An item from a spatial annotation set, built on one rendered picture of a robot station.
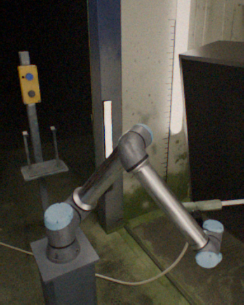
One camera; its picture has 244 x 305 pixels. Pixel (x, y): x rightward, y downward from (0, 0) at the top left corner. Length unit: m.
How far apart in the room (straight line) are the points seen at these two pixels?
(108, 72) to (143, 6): 0.54
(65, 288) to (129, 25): 1.74
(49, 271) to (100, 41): 1.47
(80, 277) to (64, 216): 0.37
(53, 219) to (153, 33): 1.52
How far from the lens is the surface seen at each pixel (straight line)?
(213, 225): 1.38
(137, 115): 2.27
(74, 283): 1.66
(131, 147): 1.11
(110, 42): 2.06
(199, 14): 2.55
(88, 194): 1.49
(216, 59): 1.53
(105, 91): 2.08
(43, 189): 2.42
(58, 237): 1.50
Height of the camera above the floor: 1.79
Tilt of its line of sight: 23 degrees down
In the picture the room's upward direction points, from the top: 1 degrees counter-clockwise
